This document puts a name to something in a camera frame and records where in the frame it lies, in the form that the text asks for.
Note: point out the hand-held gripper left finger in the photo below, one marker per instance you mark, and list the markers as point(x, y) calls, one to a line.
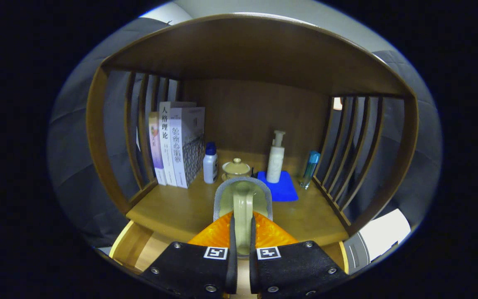
point(232, 265)

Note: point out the purple book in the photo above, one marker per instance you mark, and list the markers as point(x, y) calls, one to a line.
point(156, 149)

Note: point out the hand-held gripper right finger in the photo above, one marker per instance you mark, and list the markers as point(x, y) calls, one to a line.
point(252, 270)

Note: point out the white drawer unit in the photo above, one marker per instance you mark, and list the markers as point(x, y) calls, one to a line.
point(384, 232)

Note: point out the white bottle with blue cap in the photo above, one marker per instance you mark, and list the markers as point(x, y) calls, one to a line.
point(210, 166)

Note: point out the white pump bottle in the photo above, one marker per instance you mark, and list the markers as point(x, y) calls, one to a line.
point(275, 162)

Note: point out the brown wooden drawer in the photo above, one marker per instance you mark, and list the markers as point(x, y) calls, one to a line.
point(139, 249)

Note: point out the green scrub brush grey sponge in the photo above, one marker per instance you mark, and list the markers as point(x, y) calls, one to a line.
point(243, 199)

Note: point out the brown wooden countertop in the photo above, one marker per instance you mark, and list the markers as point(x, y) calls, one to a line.
point(181, 211)

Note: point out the slim teal bottle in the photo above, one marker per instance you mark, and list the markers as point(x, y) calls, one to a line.
point(309, 170)

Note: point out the brown wooden cabinet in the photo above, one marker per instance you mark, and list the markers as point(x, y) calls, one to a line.
point(255, 54)

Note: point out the beige lidded teacup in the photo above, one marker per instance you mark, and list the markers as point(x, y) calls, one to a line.
point(235, 168)

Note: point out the thin white book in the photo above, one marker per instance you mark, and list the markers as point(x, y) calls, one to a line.
point(165, 145)

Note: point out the blue cloth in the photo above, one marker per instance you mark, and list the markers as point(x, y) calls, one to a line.
point(282, 191)

